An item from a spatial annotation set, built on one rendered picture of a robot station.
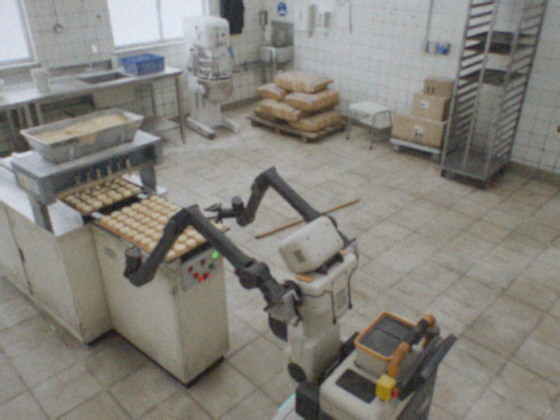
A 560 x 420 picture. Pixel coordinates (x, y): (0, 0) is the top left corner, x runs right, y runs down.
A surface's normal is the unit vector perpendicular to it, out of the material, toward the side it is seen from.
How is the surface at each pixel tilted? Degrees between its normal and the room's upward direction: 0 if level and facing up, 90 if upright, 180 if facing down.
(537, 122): 90
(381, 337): 0
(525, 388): 0
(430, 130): 87
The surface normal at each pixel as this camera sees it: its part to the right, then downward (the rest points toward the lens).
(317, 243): 0.57, -0.37
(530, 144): -0.70, 0.34
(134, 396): 0.00, -0.88
